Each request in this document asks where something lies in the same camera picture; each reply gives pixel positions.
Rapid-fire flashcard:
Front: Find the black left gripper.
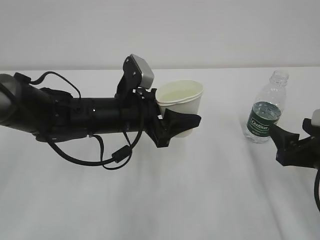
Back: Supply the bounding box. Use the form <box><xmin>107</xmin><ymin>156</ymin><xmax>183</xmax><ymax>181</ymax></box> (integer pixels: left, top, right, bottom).
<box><xmin>117</xmin><ymin>87</ymin><xmax>202</xmax><ymax>148</ymax></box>

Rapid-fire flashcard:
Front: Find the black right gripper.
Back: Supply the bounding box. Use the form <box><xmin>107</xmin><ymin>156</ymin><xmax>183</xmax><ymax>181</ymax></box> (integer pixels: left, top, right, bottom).
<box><xmin>269</xmin><ymin>118</ymin><xmax>320</xmax><ymax>170</ymax></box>

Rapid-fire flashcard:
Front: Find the white paper cup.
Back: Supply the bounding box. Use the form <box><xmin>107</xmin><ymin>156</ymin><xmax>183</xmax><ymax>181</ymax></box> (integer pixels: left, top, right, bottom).
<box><xmin>155</xmin><ymin>79</ymin><xmax>204</xmax><ymax>139</ymax></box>

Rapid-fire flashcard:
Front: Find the clear water bottle green label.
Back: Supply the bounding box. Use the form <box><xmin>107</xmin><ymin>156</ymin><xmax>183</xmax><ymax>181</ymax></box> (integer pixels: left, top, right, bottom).
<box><xmin>243</xmin><ymin>70</ymin><xmax>289</xmax><ymax>144</ymax></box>

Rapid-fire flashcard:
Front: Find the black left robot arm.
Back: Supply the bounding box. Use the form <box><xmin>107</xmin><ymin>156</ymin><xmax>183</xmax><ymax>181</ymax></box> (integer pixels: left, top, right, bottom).
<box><xmin>0</xmin><ymin>73</ymin><xmax>201</xmax><ymax>148</ymax></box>

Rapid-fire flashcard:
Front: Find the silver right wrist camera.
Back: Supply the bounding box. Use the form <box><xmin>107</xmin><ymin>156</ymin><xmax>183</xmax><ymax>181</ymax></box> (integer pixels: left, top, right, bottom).
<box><xmin>311</xmin><ymin>109</ymin><xmax>320</xmax><ymax>127</ymax></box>

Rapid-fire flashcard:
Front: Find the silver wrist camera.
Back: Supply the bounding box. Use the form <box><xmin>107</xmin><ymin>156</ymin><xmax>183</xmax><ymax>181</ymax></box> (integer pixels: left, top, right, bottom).
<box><xmin>311</xmin><ymin>109</ymin><xmax>320</xmax><ymax>127</ymax></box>
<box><xmin>116</xmin><ymin>54</ymin><xmax>155</xmax><ymax>98</ymax></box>

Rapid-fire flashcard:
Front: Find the black right camera cable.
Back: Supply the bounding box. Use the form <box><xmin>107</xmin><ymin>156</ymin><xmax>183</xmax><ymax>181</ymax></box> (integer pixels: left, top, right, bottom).
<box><xmin>314</xmin><ymin>168</ymin><xmax>320</xmax><ymax>213</ymax></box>

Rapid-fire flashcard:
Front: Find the black camera cable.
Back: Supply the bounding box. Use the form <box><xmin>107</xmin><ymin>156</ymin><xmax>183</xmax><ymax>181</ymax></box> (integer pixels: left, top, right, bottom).
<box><xmin>314</xmin><ymin>168</ymin><xmax>320</xmax><ymax>213</ymax></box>
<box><xmin>14</xmin><ymin>71</ymin><xmax>145</xmax><ymax>171</ymax></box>

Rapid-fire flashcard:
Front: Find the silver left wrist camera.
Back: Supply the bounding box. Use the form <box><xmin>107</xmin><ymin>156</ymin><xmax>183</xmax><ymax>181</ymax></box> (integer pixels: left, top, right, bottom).
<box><xmin>116</xmin><ymin>54</ymin><xmax>155</xmax><ymax>98</ymax></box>

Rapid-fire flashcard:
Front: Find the black left camera cable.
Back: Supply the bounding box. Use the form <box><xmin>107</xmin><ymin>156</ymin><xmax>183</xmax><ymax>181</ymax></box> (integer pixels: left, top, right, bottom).
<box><xmin>14</xmin><ymin>71</ymin><xmax>145</xmax><ymax>171</ymax></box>

